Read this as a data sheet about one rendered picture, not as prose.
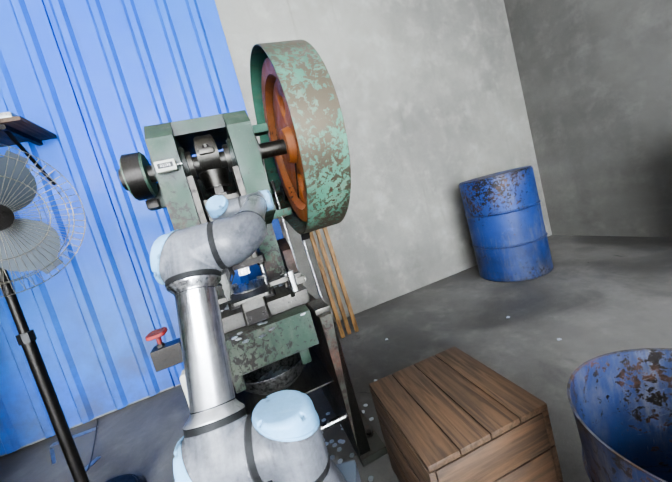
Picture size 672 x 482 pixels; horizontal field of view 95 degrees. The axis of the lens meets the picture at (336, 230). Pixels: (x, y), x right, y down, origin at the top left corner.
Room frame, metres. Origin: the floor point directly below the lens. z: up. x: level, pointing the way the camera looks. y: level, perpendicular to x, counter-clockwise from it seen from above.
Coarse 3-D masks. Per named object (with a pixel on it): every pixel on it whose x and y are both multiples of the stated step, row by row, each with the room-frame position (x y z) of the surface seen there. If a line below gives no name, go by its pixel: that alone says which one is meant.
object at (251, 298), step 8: (240, 288) 1.25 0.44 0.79; (248, 288) 1.21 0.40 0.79; (256, 288) 1.19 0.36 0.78; (264, 288) 1.15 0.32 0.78; (232, 296) 1.17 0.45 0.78; (240, 296) 1.13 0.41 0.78; (248, 296) 1.10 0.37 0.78; (256, 296) 1.07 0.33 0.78; (264, 296) 1.20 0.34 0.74; (232, 304) 1.05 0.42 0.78; (240, 304) 1.06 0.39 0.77; (248, 304) 1.18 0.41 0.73; (256, 304) 1.19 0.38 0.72; (264, 304) 1.19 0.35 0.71; (248, 312) 1.17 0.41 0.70; (256, 312) 1.18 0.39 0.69; (264, 312) 1.18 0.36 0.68; (248, 320) 1.16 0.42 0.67; (256, 320) 1.18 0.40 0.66
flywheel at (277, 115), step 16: (272, 80) 1.44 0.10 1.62; (272, 96) 1.56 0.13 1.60; (272, 112) 1.64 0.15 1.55; (288, 112) 1.37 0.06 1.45; (272, 128) 1.69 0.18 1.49; (288, 128) 1.41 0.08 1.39; (288, 144) 1.38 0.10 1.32; (288, 160) 1.45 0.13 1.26; (288, 176) 1.72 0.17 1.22; (288, 192) 1.67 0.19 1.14; (304, 192) 1.47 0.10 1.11; (304, 208) 1.40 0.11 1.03
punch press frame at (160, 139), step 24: (192, 120) 1.29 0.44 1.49; (216, 120) 1.32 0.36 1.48; (240, 120) 1.29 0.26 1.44; (168, 144) 1.19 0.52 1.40; (192, 144) 1.44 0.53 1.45; (216, 144) 1.55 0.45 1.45; (240, 144) 1.27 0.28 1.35; (240, 168) 1.26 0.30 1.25; (168, 192) 1.18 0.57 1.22; (192, 216) 1.19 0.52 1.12; (264, 240) 1.56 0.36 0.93; (264, 264) 1.55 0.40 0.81; (216, 288) 1.47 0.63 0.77; (288, 312) 1.22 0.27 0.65; (240, 336) 1.10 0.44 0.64; (264, 336) 1.13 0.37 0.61; (288, 336) 1.15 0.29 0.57; (312, 336) 1.18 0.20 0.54; (240, 360) 1.09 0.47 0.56; (264, 360) 1.12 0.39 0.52; (240, 384) 1.09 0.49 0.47
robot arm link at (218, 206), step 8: (208, 200) 1.07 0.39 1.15; (216, 200) 1.06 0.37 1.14; (224, 200) 1.06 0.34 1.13; (232, 200) 1.08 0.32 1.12; (208, 208) 1.05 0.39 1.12; (216, 208) 1.04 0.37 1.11; (224, 208) 1.05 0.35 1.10; (232, 208) 1.07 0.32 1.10; (216, 216) 1.06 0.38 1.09; (224, 216) 1.07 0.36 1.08
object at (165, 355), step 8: (160, 344) 1.03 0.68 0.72; (168, 344) 1.04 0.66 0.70; (176, 344) 1.02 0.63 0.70; (152, 352) 1.00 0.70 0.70; (160, 352) 1.01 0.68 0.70; (168, 352) 1.01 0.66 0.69; (176, 352) 1.02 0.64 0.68; (152, 360) 1.00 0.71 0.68; (160, 360) 1.01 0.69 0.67; (168, 360) 1.01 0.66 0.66; (176, 360) 1.02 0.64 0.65; (160, 368) 1.00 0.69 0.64
